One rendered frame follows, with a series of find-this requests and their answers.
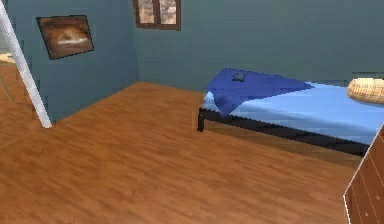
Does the brown chest of drawers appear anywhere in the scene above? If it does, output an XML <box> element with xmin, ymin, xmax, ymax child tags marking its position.
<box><xmin>342</xmin><ymin>122</ymin><xmax>384</xmax><ymax>224</ymax></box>

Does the dark blue blanket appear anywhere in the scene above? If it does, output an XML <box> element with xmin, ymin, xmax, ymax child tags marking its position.
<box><xmin>205</xmin><ymin>67</ymin><xmax>315</xmax><ymax>118</ymax></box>

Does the brown framed window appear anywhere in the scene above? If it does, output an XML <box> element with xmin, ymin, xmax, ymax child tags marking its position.
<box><xmin>132</xmin><ymin>0</ymin><xmax>182</xmax><ymax>32</ymax></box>

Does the tan checked pillow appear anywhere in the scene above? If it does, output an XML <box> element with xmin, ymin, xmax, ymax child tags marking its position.
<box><xmin>346</xmin><ymin>77</ymin><xmax>384</xmax><ymax>106</ymax></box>

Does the blue bed with black frame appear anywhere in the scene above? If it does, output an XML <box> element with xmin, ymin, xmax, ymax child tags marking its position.
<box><xmin>196</xmin><ymin>81</ymin><xmax>384</xmax><ymax>157</ymax></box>

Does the brown framed wall picture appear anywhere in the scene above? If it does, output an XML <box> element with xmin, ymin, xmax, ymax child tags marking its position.
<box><xmin>35</xmin><ymin>14</ymin><xmax>95</xmax><ymax>61</ymax></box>

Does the white door frame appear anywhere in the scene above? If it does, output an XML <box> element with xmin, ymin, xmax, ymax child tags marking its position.
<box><xmin>0</xmin><ymin>0</ymin><xmax>53</xmax><ymax>129</ymax></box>

